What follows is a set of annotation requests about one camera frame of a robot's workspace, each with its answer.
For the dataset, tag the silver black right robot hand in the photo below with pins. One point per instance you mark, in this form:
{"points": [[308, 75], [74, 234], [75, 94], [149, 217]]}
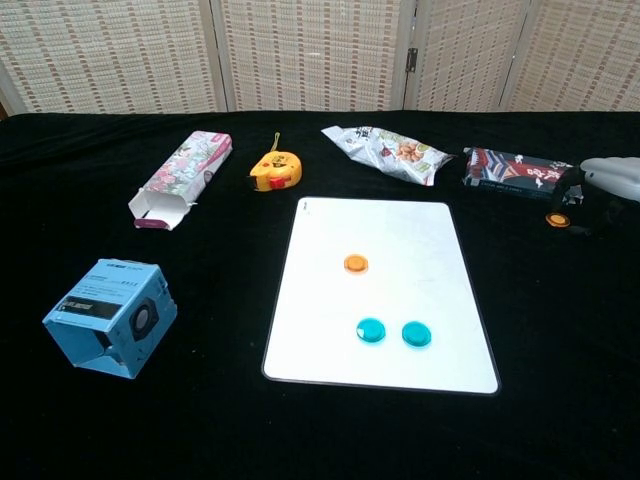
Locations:
{"points": [[615, 177]]}

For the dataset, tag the orange round magnet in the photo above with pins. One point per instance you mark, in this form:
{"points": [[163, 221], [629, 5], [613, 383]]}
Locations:
{"points": [[557, 220], [356, 263]]}

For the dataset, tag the teal magnet disc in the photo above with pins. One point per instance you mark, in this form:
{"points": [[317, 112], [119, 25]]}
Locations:
{"points": [[371, 330], [416, 334]]}

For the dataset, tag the white rectangular magnetic board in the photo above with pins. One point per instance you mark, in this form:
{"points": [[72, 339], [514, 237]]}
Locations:
{"points": [[400, 230]]}

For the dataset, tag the dark blue red packet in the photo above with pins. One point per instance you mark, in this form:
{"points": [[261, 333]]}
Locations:
{"points": [[500, 172]]}

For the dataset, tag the woven folding screen panel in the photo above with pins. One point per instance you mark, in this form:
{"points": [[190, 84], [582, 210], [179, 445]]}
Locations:
{"points": [[310, 50], [465, 50], [585, 50], [100, 50]]}

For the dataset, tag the silver snack bag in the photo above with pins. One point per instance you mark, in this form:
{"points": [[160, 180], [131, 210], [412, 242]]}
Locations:
{"points": [[400, 155]]}

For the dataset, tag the metal screen hinge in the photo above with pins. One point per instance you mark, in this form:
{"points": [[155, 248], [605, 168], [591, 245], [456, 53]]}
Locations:
{"points": [[411, 60]]}

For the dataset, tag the yellow tape measure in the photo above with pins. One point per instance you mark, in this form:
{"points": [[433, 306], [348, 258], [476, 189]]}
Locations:
{"points": [[277, 170]]}

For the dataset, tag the floral pink carton box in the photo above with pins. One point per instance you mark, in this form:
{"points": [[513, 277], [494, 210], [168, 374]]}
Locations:
{"points": [[185, 165]]}

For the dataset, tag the black velvet tablecloth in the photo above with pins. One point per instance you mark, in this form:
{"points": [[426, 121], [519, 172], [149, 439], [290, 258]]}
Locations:
{"points": [[200, 425]]}

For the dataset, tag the light blue speaker box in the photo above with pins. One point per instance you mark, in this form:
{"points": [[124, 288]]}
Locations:
{"points": [[100, 310]]}

